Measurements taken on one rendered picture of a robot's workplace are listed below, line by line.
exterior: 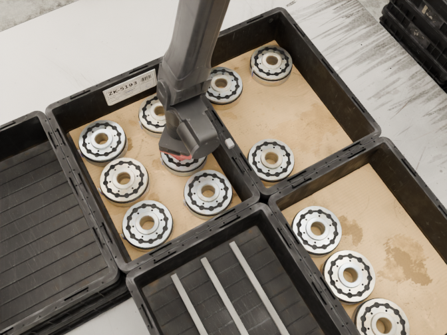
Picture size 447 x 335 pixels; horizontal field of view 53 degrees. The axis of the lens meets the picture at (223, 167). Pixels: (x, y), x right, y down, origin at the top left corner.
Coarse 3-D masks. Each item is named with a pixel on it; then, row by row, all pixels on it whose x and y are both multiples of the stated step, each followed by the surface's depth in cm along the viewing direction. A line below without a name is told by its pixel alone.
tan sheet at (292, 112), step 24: (240, 72) 111; (264, 96) 109; (288, 96) 109; (312, 96) 109; (240, 120) 106; (264, 120) 106; (288, 120) 106; (312, 120) 106; (336, 120) 106; (240, 144) 103; (288, 144) 103; (312, 144) 104; (336, 144) 104
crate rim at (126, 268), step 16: (144, 64) 99; (112, 80) 97; (80, 96) 95; (48, 112) 94; (208, 112) 95; (64, 144) 92; (224, 144) 92; (80, 176) 89; (240, 176) 89; (256, 192) 88; (96, 208) 85; (240, 208) 86; (208, 224) 85; (112, 240) 83; (176, 240) 83; (144, 256) 82; (128, 272) 82
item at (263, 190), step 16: (256, 16) 106; (288, 16) 106; (224, 32) 104; (304, 32) 104; (336, 80) 99; (352, 96) 98; (368, 112) 96; (224, 128) 93; (352, 144) 93; (240, 160) 90; (320, 160) 91; (256, 176) 89; (304, 176) 89; (272, 192) 88
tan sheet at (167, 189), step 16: (112, 112) 106; (128, 112) 106; (80, 128) 104; (128, 128) 104; (128, 144) 102; (144, 144) 102; (144, 160) 101; (208, 160) 101; (96, 176) 99; (160, 176) 99; (176, 176) 99; (160, 192) 98; (176, 192) 98; (208, 192) 98; (112, 208) 96; (128, 208) 96; (176, 208) 96; (144, 224) 95; (176, 224) 95; (192, 224) 95
